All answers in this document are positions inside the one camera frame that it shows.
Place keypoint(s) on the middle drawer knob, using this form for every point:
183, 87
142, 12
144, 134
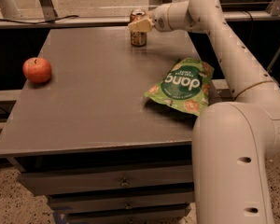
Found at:
128, 206

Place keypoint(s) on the drawer knob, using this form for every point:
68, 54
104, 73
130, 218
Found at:
128, 206
124, 183

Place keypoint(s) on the grey metal rail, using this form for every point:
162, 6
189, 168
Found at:
71, 21

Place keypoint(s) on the red apple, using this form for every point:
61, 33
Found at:
37, 70

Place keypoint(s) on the top drawer knob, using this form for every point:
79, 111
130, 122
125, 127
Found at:
124, 183

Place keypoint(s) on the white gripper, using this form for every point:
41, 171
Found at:
160, 19

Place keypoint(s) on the orange soda can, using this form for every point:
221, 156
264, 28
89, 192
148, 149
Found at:
138, 39

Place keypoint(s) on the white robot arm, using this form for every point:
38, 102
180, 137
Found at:
230, 140

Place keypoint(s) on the green rice chip bag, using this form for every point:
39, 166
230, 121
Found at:
185, 88

